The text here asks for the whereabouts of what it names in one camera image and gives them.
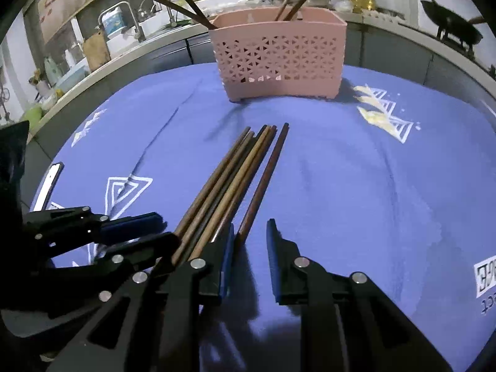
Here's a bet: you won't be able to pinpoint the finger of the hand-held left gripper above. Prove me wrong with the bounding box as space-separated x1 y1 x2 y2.
23 206 162 258
39 232 182 292

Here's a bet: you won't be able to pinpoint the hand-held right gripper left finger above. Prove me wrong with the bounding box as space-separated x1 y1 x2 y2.
46 223 236 372

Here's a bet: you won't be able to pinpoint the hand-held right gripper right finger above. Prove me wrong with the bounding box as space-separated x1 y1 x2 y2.
267 219 454 372

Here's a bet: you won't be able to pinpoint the bunch of wooden chopsticks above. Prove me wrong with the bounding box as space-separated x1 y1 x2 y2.
170 123 290 268

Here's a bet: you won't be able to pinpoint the pink perforated utensil holder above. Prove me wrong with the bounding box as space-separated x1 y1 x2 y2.
209 7 347 104

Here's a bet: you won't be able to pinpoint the white phone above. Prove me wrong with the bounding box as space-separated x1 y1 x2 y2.
33 162 64 212

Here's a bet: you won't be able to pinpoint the green bowl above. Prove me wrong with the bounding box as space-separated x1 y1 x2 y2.
19 104 43 125

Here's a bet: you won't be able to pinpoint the blue printed tablecloth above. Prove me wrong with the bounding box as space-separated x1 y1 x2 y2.
27 62 496 372

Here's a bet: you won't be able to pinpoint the pale green soap bottle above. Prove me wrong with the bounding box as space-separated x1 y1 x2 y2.
44 56 59 86

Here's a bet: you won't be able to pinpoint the light blue plastic container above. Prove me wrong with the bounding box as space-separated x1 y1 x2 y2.
56 62 91 91

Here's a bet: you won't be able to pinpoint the wooden cutting board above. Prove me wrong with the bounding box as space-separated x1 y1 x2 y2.
82 30 112 72

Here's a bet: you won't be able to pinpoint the blue label bottle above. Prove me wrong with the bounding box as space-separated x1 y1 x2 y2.
104 11 126 41

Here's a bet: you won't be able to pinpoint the tall metal faucet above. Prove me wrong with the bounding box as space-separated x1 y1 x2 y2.
97 1 147 44
139 0 176 28

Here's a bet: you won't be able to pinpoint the chopsticks in basket left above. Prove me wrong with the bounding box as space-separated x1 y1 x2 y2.
131 0 218 31

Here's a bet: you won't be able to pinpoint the white moulded tray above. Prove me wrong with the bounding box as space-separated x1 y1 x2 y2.
364 9 406 21

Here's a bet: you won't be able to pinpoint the gas stove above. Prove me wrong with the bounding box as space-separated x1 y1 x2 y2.
403 21 494 67

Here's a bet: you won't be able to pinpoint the black wok with wooden handle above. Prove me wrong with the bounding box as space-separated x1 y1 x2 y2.
420 0 486 47

